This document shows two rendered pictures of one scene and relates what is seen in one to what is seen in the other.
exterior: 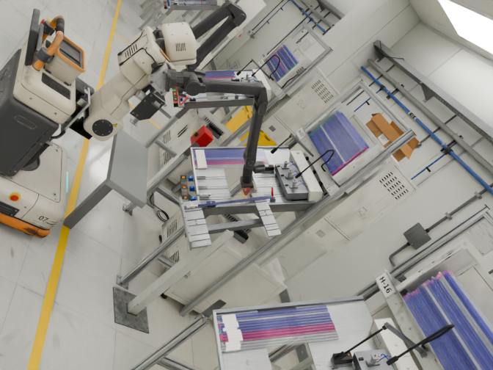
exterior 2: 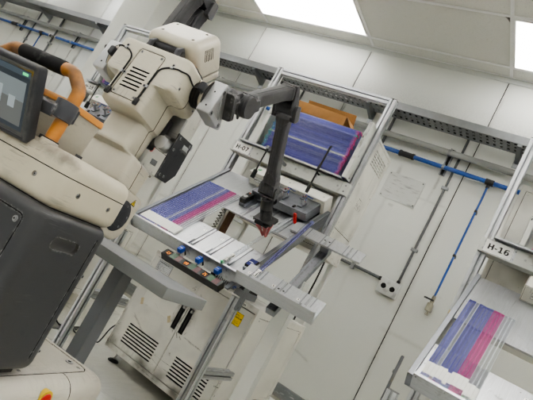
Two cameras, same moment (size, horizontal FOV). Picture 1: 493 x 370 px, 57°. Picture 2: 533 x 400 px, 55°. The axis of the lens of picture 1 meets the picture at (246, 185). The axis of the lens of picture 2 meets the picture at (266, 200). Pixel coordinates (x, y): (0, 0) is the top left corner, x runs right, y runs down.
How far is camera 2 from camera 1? 154 cm
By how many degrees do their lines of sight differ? 35
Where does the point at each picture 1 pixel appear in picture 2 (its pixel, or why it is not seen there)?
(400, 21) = not seen: hidden behind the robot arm
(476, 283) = not seen: outside the picture
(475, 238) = (397, 196)
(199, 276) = (236, 369)
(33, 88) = (83, 175)
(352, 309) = (485, 290)
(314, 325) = (488, 322)
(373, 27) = (159, 23)
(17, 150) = (46, 309)
